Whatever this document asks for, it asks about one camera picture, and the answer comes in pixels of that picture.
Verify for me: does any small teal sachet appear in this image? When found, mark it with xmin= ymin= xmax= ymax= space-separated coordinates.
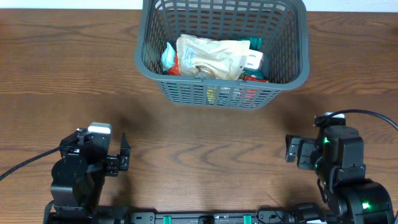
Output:
xmin=160 ymin=42 xmax=176 ymax=71

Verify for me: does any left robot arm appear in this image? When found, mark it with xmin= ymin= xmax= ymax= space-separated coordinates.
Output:
xmin=43 ymin=123 xmax=131 ymax=224

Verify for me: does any white paper pouch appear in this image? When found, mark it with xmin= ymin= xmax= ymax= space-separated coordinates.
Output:
xmin=176 ymin=34 xmax=251 ymax=80

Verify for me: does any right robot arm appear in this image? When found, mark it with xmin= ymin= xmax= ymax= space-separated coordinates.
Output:
xmin=285 ymin=125 xmax=394 ymax=223

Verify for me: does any green Nescafe coffee bag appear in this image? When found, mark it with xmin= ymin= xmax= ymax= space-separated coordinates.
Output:
xmin=238 ymin=37 xmax=264 ymax=79

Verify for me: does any colourful tissue pack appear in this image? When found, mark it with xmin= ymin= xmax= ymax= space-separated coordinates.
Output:
xmin=244 ymin=49 xmax=264 ymax=71

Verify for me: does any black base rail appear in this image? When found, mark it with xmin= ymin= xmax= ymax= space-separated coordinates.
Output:
xmin=43 ymin=202 xmax=338 ymax=224

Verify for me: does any orange pasta packet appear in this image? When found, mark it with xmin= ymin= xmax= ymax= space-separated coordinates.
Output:
xmin=167 ymin=56 xmax=269 ymax=83

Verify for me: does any grey plastic basket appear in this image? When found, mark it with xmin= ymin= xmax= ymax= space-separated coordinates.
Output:
xmin=134 ymin=0 xmax=310 ymax=109

